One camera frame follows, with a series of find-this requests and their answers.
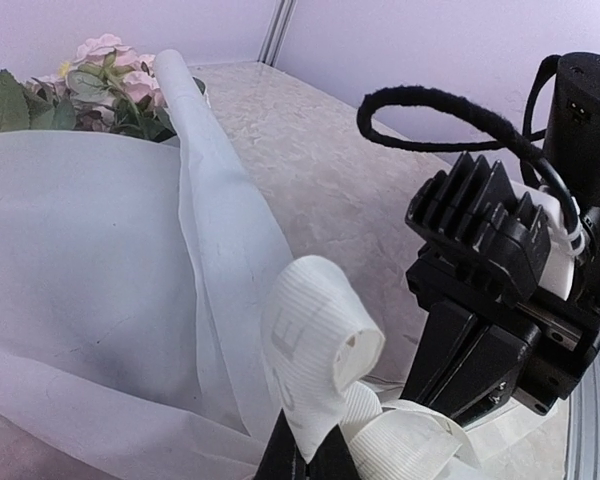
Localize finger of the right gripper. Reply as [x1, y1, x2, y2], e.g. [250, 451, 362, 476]
[402, 300, 489, 410]
[429, 324, 540, 425]

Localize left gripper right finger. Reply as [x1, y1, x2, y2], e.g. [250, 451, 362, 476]
[308, 425, 361, 480]

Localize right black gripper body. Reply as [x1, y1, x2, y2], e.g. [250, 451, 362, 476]
[406, 247, 600, 415]

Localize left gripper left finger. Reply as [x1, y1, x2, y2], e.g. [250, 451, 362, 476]
[253, 410, 307, 480]

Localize cream printed ribbon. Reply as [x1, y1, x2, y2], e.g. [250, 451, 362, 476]
[261, 256, 484, 479]

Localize pink fake flower bunch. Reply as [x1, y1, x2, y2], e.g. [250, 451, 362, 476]
[0, 33, 206, 144]

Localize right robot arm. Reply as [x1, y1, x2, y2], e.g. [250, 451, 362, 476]
[401, 52, 600, 425]

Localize front aluminium rail base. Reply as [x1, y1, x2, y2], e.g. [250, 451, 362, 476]
[565, 354, 600, 480]

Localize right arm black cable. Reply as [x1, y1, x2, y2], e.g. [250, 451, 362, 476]
[357, 85, 589, 256]

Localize right aluminium frame post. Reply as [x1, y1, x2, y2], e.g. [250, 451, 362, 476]
[258, 0, 297, 67]

